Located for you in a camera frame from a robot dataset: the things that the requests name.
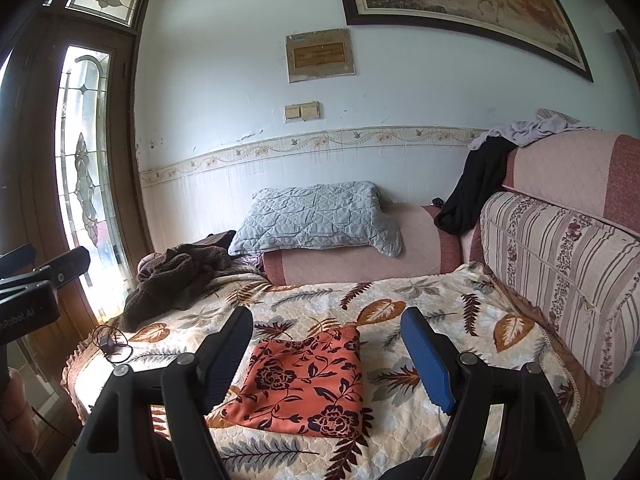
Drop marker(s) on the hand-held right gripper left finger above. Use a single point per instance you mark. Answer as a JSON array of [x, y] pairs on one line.
[[225, 360]]

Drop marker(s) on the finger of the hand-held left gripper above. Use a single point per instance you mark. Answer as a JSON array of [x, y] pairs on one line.
[[65, 267]]

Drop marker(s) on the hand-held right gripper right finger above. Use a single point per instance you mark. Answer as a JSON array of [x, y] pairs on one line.
[[430, 365]]

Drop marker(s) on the orange floral garment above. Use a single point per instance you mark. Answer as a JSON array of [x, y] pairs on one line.
[[305, 385]]

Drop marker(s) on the brown fleece cloth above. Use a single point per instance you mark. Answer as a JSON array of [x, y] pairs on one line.
[[170, 280]]

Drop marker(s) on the leaf print fleece blanket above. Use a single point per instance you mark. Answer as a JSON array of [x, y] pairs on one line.
[[310, 305]]

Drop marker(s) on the wooden glass door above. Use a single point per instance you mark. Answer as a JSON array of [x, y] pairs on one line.
[[85, 160]]

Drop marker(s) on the pink sofa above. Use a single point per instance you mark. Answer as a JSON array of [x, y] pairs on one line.
[[350, 260]]

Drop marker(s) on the striped floral cushion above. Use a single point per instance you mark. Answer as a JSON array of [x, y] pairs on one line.
[[550, 260]]

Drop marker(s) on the small black object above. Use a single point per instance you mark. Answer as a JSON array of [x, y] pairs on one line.
[[438, 201]]

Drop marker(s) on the grey quilted pillow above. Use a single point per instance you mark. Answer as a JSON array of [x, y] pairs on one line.
[[315, 215]]

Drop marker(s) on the black garment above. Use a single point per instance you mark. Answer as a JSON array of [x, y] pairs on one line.
[[475, 180]]

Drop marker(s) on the lavender cloth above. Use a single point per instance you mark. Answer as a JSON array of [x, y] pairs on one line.
[[530, 127]]

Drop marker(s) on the beige wall switch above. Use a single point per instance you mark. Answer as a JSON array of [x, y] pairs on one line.
[[310, 110], [293, 113]]

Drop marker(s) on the framed wall plaque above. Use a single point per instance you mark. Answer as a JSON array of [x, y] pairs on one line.
[[320, 55]]

